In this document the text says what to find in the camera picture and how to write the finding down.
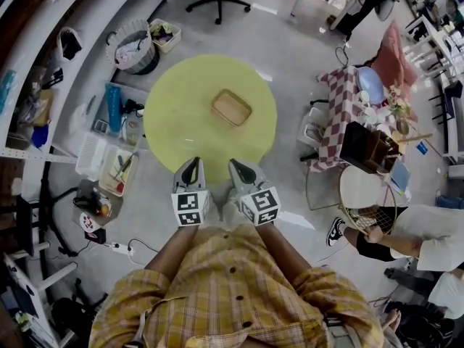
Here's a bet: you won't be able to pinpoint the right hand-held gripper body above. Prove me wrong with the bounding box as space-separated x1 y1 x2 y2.
230 167 282 227

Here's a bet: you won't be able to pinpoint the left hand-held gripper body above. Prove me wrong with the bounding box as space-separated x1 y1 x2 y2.
170 165 211 228

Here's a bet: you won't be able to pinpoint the tan rectangular tray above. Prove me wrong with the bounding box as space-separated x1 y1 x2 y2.
211 88 253 128

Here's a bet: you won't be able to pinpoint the person's left forearm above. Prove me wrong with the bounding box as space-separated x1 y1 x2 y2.
144 225 199 278

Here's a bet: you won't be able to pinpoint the person's right forearm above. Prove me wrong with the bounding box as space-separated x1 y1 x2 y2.
256 221 312 286

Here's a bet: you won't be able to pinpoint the person's beige trousers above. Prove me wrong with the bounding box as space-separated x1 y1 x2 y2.
208 179 243 231

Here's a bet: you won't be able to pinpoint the clear bin with tools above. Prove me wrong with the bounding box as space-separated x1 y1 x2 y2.
97 144 139 198

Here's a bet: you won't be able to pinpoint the clear plastic storage bin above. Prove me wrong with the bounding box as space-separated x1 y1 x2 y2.
90 80 148 150

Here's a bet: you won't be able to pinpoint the small grey stool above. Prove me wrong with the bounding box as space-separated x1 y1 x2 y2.
72 178 124 231

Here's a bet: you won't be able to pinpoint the white power strip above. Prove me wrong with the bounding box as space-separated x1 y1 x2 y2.
110 241 136 257

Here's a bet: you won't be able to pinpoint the round table with yellow cloth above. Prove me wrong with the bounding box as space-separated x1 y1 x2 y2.
143 54 278 184

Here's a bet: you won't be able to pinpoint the yellow plaid shirt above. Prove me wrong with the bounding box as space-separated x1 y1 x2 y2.
88 225 385 348

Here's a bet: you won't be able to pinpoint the white perforated basket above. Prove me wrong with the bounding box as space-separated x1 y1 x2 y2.
75 131 109 181

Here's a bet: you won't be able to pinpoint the tall blue box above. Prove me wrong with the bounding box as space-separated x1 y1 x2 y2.
104 84 123 134

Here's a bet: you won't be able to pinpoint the small black box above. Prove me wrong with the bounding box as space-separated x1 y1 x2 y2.
84 227 107 245

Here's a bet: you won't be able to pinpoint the red white tape roll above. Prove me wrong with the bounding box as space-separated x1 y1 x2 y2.
79 211 102 231

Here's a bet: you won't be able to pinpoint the red white checkered tablecloth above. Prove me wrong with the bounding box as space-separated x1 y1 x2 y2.
306 65 367 173

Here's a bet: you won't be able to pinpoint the black open box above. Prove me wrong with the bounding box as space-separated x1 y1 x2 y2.
339 120 399 173

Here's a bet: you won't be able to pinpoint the white pleated laundry basket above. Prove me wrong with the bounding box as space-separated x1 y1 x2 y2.
105 19 160 75

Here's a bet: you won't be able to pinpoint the white plastic box with clothes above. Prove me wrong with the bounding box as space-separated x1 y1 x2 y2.
149 18 182 54

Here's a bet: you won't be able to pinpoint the light blue folder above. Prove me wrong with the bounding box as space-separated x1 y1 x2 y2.
389 157 413 194

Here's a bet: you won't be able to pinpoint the black television stand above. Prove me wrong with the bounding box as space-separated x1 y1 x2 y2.
38 157 79 259

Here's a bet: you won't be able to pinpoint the light blue plate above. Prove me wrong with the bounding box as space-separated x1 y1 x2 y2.
357 66 385 105

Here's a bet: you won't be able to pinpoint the cardboard box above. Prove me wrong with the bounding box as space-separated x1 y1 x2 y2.
34 88 54 127

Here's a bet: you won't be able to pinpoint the black television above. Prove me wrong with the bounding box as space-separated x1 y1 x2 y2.
14 194 36 257

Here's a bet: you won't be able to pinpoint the bouquet of pale flowers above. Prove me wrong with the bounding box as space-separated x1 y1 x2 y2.
387 83 413 119

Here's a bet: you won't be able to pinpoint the white bag with black contents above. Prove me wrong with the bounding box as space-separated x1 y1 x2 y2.
57 26 83 62

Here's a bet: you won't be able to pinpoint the white desk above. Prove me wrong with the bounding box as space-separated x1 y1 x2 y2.
3 243 79 348

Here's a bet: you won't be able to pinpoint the white metal shelving unit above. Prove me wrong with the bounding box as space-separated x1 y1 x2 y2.
0 0 153 166

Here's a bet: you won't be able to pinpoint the pink cushion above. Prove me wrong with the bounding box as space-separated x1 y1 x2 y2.
371 22 418 90

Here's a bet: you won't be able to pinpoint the black floor cable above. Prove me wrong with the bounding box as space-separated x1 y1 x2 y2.
335 45 351 68

